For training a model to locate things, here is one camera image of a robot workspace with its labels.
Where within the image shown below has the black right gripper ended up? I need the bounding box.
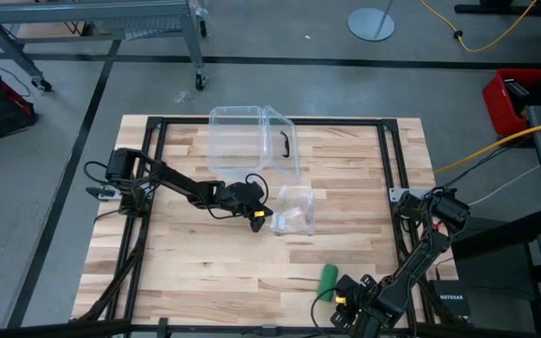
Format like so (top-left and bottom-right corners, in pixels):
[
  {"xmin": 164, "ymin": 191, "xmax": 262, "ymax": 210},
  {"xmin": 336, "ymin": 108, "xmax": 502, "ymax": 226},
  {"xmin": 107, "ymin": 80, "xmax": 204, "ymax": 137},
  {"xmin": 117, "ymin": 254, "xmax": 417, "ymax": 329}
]
[{"xmin": 329, "ymin": 273, "xmax": 380, "ymax": 330}]

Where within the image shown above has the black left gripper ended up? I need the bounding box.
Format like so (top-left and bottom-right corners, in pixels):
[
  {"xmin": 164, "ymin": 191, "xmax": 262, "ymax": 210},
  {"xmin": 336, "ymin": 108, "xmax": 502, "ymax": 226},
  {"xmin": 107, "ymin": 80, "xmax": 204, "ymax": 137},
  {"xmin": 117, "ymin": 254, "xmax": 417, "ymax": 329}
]
[{"xmin": 224, "ymin": 179, "xmax": 275, "ymax": 235}]

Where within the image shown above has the green bandage roll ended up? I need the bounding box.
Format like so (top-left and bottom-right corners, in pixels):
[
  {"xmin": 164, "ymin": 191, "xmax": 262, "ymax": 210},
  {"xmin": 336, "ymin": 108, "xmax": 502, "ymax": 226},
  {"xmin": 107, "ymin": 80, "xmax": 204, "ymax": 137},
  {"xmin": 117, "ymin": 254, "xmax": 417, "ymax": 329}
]
[{"xmin": 316, "ymin": 263, "xmax": 340, "ymax": 303}]

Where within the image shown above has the clear plastic zip bag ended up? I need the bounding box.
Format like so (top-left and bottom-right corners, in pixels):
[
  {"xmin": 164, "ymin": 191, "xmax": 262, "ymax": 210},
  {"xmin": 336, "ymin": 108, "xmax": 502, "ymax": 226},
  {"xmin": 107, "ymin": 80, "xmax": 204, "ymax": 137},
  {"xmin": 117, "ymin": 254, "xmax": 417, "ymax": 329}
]
[{"xmin": 270, "ymin": 185, "xmax": 317, "ymax": 236}]

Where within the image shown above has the clear plastic container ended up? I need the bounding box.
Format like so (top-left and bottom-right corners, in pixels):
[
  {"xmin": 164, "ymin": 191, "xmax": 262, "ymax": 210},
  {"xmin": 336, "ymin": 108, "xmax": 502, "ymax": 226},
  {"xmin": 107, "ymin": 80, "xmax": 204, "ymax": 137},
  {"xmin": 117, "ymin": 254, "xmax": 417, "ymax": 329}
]
[{"xmin": 207, "ymin": 104, "xmax": 271, "ymax": 184}]

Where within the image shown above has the round grey stand base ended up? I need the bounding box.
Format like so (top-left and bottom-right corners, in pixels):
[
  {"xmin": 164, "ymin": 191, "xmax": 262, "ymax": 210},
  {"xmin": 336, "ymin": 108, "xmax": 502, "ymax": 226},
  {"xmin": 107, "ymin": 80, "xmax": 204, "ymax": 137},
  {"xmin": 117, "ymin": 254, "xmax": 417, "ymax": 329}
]
[{"xmin": 347, "ymin": 0, "xmax": 396, "ymax": 42}]

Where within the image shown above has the red plastic bin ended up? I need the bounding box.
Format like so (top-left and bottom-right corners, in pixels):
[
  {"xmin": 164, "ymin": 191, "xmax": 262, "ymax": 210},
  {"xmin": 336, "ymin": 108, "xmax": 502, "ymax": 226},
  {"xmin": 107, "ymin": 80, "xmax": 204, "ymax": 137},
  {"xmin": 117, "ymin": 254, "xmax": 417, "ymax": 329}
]
[{"xmin": 481, "ymin": 68, "xmax": 541, "ymax": 137}]

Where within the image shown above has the grey metal cart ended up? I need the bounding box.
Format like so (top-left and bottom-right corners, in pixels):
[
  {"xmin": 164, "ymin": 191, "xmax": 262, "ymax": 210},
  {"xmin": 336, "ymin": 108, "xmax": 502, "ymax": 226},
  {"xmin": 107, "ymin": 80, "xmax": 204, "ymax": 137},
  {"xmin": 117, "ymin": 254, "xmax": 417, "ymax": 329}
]
[{"xmin": 0, "ymin": 0, "xmax": 211, "ymax": 93}]

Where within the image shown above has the black Netgear switch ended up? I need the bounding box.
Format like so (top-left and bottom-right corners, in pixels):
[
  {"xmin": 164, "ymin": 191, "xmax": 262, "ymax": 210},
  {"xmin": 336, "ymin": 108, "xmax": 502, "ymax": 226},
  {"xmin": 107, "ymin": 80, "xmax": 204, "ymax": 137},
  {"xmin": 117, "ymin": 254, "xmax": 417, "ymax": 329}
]
[{"xmin": 432, "ymin": 280, "xmax": 471, "ymax": 318}]

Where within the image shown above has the black aluminium table frame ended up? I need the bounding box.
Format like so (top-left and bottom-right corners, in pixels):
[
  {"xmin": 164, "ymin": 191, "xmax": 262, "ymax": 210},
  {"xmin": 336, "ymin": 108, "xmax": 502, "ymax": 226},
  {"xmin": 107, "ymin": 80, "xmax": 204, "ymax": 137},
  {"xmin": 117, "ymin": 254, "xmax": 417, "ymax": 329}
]
[{"xmin": 70, "ymin": 115, "xmax": 471, "ymax": 337}]

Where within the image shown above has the white floor cable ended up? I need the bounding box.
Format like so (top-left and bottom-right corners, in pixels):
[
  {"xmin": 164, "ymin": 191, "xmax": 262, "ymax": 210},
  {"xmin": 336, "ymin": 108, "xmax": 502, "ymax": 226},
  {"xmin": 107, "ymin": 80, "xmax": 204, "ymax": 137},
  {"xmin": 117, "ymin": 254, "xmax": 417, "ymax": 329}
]
[{"xmin": 467, "ymin": 163, "xmax": 541, "ymax": 207}]

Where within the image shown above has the thin yellow floor cord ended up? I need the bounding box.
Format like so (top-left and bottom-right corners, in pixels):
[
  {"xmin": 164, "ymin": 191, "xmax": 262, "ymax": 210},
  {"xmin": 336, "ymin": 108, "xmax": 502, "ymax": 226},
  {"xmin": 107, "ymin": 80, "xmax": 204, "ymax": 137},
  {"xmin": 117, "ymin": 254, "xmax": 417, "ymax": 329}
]
[{"xmin": 420, "ymin": 0, "xmax": 540, "ymax": 54}]

